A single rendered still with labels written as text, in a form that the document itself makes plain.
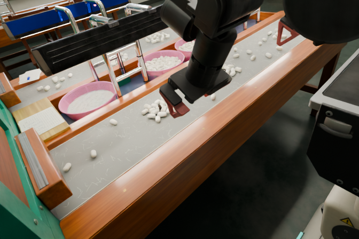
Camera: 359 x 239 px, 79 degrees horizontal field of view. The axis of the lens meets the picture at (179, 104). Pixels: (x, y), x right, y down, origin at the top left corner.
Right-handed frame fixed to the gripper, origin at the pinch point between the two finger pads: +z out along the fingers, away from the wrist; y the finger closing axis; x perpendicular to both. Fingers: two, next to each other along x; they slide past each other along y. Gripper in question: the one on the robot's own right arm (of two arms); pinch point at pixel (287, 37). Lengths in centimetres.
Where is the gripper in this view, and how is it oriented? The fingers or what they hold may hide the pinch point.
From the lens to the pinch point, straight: 79.2
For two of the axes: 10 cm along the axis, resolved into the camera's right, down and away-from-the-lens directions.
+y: -7.4, 4.8, -4.8
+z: -1.8, 5.4, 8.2
